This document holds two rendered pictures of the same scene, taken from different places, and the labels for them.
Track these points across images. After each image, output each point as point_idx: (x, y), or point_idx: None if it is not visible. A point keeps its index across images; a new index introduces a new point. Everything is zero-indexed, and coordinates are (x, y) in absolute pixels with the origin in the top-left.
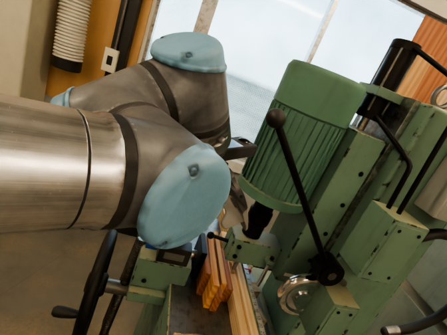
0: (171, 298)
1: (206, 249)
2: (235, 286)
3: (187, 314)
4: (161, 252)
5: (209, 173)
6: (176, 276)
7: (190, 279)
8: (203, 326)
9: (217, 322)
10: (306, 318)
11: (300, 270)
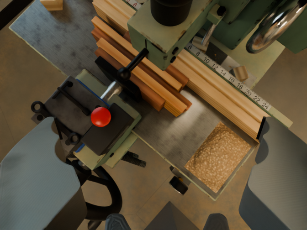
0: (148, 142)
1: (130, 81)
2: (185, 69)
3: (175, 138)
4: (105, 152)
5: None
6: (131, 127)
7: (137, 103)
8: (194, 133)
9: (199, 115)
10: (285, 35)
11: None
